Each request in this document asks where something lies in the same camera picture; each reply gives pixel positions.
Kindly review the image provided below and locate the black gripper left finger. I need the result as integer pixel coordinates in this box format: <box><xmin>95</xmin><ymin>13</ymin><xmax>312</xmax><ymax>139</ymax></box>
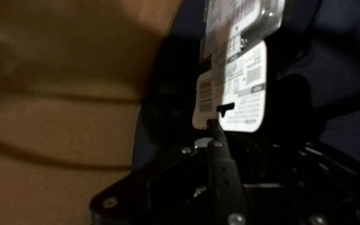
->
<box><xmin>90</xmin><ymin>119</ymin><xmax>247</xmax><ymax>225</ymax></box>

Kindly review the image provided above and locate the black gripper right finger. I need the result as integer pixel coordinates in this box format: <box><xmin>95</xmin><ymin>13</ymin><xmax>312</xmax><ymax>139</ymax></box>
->
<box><xmin>229</xmin><ymin>139</ymin><xmax>360</xmax><ymax>225</ymax></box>

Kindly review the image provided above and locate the white blister package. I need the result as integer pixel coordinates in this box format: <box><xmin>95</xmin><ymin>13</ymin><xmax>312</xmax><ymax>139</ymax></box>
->
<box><xmin>191</xmin><ymin>0</ymin><xmax>287</xmax><ymax>134</ymax></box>

